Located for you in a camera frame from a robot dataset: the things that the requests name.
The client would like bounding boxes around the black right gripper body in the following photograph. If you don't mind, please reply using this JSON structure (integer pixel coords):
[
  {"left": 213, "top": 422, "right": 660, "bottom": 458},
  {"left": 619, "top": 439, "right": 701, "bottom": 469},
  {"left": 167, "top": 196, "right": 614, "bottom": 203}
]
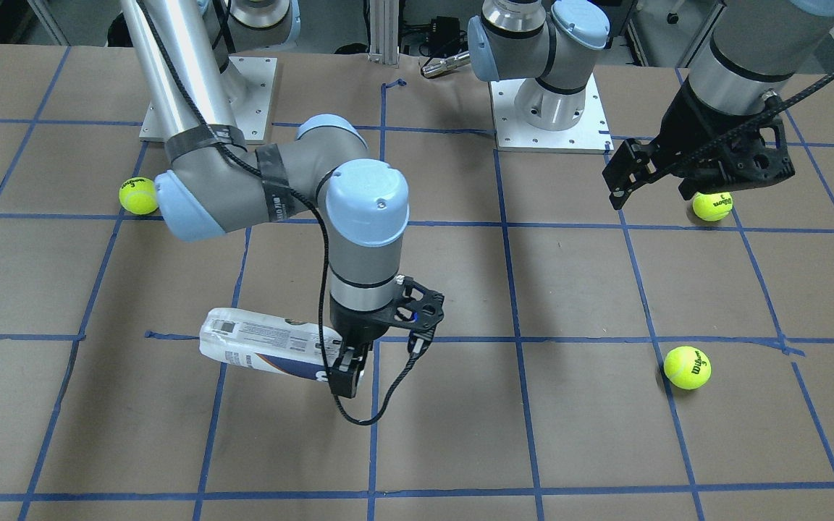
[{"left": 329, "top": 295, "right": 391, "bottom": 345}]

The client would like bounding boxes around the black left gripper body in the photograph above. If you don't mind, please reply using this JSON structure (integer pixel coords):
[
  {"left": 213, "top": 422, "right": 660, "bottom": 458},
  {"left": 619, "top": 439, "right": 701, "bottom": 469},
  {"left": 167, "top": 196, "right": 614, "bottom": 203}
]
[{"left": 602, "top": 80, "right": 796, "bottom": 190}]

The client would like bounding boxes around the white blue tennis ball can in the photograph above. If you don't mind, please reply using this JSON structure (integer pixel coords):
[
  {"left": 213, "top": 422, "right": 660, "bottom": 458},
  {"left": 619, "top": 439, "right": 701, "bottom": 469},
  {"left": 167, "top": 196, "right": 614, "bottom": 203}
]
[{"left": 199, "top": 308, "right": 328, "bottom": 383}]

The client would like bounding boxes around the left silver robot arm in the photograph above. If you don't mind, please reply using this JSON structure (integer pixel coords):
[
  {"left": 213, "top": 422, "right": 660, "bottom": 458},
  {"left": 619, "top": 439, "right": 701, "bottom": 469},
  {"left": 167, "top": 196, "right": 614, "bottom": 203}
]
[{"left": 467, "top": 1, "right": 834, "bottom": 210}]

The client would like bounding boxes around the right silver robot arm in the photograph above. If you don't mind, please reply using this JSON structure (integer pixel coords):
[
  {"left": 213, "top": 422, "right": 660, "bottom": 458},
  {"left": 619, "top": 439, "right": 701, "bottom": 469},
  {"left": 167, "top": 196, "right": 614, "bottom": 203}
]
[{"left": 122, "top": 1, "right": 436, "bottom": 399}]

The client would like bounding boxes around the tennis ball near left gripper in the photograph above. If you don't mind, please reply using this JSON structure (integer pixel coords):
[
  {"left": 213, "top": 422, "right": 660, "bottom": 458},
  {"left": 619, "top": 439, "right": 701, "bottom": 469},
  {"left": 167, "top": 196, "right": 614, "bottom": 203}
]
[{"left": 691, "top": 192, "right": 733, "bottom": 222}]

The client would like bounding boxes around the tennis ball front corner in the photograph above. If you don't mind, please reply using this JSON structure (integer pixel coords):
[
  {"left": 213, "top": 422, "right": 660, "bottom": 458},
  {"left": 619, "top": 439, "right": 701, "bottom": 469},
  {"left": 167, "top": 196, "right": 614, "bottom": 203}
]
[{"left": 663, "top": 345, "right": 712, "bottom": 390}]

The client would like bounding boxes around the tennis ball near base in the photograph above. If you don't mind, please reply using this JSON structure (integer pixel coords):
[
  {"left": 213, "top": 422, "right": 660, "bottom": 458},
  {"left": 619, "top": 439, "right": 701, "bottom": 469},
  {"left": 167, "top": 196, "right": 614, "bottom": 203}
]
[{"left": 118, "top": 176, "right": 159, "bottom": 216}]

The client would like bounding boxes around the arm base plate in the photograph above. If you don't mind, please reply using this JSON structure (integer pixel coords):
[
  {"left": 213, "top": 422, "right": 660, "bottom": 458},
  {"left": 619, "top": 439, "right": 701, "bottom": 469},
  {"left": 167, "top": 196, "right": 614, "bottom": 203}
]
[
  {"left": 139, "top": 56, "right": 278, "bottom": 145},
  {"left": 489, "top": 75, "right": 613, "bottom": 154}
]

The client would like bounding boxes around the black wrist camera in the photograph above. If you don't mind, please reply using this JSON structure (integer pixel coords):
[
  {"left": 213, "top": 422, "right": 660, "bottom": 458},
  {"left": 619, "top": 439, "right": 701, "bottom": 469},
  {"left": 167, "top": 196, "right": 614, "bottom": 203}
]
[{"left": 391, "top": 276, "right": 445, "bottom": 358}]

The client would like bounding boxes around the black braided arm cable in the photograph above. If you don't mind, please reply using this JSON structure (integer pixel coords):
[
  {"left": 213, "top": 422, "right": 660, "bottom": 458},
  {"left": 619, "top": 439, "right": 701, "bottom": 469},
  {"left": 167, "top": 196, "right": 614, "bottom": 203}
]
[{"left": 135, "top": 0, "right": 432, "bottom": 426}]

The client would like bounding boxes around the aluminium frame post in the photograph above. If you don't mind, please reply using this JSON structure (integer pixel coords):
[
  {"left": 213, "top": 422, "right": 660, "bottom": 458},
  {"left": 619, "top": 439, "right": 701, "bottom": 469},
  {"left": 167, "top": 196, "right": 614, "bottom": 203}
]
[{"left": 368, "top": 0, "right": 400, "bottom": 68}]

